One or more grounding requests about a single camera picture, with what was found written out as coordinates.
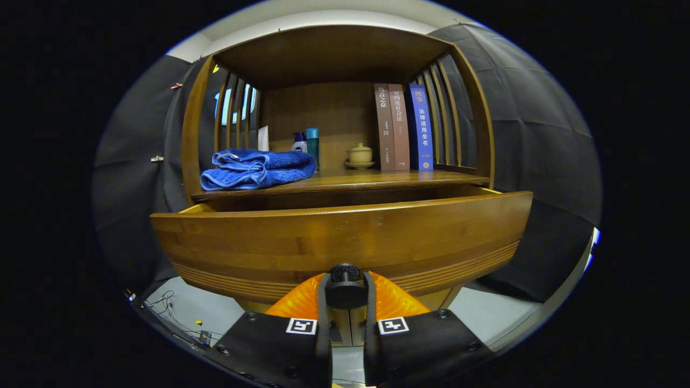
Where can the dark brown book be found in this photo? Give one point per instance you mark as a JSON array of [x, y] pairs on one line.
[[384, 129]]

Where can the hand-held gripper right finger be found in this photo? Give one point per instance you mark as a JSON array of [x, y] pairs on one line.
[[368, 326]]

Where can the wooden drawer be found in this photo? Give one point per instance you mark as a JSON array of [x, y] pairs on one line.
[[345, 237]]

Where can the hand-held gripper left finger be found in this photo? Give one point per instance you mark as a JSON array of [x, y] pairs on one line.
[[323, 328]]

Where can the blue folded towel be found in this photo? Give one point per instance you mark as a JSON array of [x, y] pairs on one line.
[[253, 172]]

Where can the teal clear bottle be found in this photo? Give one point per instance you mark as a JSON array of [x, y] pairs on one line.
[[312, 148]]

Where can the wooden cabinet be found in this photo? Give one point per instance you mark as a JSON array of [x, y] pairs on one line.
[[334, 59]]

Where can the white tube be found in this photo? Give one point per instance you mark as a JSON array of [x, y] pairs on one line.
[[263, 139]]

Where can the white lotion bottle blue cap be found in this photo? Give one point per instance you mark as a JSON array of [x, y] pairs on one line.
[[299, 145]]

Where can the black drawer knob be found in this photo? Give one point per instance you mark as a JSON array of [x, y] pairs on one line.
[[345, 293]]

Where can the blue book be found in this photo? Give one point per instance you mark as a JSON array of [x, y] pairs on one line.
[[421, 129]]

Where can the wooden countertop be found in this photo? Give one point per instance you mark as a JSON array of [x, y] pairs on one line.
[[377, 178]]

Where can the reddish brown book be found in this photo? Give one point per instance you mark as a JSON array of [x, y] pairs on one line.
[[400, 129]]

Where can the beige lidded teacup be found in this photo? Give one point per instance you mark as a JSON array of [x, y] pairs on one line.
[[360, 156]]

